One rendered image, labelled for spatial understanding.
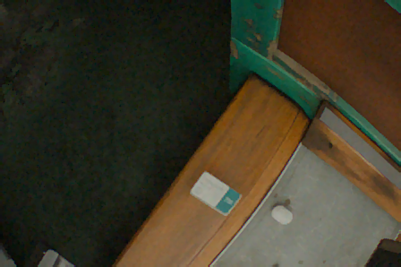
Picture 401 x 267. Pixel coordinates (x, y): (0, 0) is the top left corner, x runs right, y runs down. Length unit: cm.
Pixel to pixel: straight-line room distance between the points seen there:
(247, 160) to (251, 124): 5
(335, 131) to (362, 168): 8
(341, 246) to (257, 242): 16
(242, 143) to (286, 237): 17
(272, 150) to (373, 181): 20
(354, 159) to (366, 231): 17
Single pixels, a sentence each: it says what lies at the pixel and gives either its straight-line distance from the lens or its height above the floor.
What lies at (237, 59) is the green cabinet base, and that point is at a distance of 86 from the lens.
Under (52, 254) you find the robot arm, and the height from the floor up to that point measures 97.
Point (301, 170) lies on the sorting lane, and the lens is 85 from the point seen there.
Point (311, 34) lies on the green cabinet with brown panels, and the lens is 65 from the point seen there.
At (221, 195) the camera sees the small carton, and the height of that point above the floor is 79.
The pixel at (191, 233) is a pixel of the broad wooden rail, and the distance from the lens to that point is 80.
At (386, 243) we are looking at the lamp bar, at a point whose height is 107.
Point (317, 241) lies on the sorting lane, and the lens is 84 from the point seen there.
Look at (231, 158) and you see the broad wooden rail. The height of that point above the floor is 76.
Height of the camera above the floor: 156
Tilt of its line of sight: 75 degrees down
